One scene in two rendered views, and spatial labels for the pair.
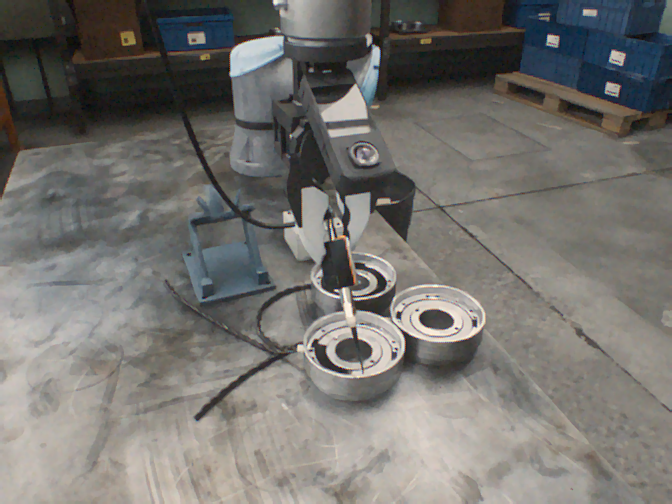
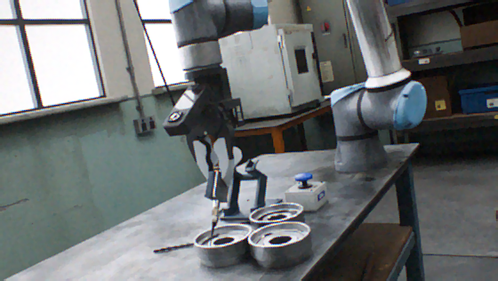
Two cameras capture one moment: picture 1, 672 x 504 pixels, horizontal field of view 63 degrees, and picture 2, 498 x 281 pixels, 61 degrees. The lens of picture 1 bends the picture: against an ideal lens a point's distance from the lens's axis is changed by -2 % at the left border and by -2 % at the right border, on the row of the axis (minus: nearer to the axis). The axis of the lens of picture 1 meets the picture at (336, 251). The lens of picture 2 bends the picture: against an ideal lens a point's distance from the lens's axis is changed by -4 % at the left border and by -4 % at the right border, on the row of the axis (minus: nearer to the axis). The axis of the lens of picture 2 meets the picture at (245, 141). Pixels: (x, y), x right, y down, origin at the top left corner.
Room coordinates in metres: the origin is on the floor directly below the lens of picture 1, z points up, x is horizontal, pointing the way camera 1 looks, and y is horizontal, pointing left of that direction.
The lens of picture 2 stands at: (0.06, -0.66, 1.10)
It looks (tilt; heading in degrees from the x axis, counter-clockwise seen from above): 8 degrees down; 54
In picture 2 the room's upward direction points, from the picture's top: 11 degrees counter-clockwise
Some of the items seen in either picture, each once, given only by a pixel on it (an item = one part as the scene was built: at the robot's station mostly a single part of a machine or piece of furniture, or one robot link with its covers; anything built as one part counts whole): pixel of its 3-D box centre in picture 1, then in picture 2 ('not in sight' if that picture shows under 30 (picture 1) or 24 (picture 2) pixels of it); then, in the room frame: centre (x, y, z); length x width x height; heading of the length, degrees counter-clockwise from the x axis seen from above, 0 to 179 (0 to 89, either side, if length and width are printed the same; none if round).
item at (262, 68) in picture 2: not in sight; (275, 72); (2.32, 1.87, 1.10); 0.62 x 0.61 x 0.65; 20
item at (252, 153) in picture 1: (267, 138); (359, 148); (1.03, 0.13, 0.85); 0.15 x 0.15 x 0.10
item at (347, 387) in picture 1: (353, 356); (224, 245); (0.45, -0.02, 0.82); 0.10 x 0.10 x 0.04
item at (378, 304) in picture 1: (353, 287); (277, 221); (0.57, -0.02, 0.82); 0.10 x 0.10 x 0.04
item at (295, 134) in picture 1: (322, 106); (212, 102); (0.50, 0.01, 1.07); 0.09 x 0.08 x 0.12; 23
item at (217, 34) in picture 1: (193, 29); (494, 96); (4.04, 0.98, 0.56); 0.52 x 0.38 x 0.22; 107
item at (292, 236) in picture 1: (312, 229); (308, 195); (0.71, 0.03, 0.82); 0.08 x 0.07 x 0.05; 20
